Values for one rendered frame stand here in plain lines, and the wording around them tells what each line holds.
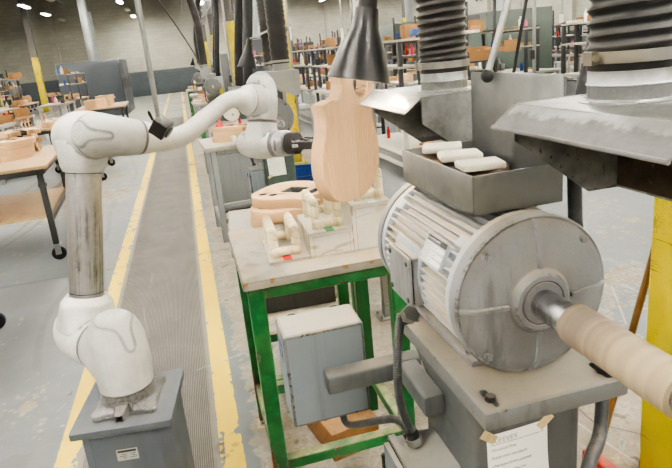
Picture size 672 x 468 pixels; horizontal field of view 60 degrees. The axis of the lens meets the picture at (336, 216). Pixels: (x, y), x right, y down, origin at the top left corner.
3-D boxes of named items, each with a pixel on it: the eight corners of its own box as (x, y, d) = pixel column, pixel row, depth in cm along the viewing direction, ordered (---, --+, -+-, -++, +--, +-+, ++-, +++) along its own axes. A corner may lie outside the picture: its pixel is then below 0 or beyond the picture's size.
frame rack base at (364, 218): (394, 244, 210) (391, 199, 205) (354, 251, 207) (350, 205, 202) (372, 225, 236) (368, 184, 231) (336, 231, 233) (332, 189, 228)
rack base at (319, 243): (355, 251, 207) (353, 226, 205) (311, 259, 204) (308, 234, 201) (337, 230, 233) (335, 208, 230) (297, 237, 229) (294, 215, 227)
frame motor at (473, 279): (614, 363, 91) (621, 205, 83) (457, 403, 85) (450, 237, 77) (485, 275, 129) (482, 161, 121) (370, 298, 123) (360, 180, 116)
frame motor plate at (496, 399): (628, 394, 87) (630, 373, 86) (485, 433, 82) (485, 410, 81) (503, 303, 121) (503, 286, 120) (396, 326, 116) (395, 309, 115)
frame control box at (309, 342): (424, 472, 108) (416, 349, 100) (312, 503, 103) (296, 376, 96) (381, 401, 130) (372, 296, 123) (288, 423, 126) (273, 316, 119)
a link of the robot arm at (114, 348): (114, 405, 158) (98, 333, 152) (83, 384, 170) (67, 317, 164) (166, 377, 169) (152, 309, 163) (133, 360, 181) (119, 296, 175)
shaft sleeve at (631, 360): (707, 409, 62) (707, 364, 60) (663, 427, 61) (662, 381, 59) (594, 336, 79) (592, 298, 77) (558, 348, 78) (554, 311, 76)
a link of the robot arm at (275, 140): (269, 159, 196) (283, 158, 193) (265, 132, 194) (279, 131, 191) (285, 154, 203) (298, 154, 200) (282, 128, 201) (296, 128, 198)
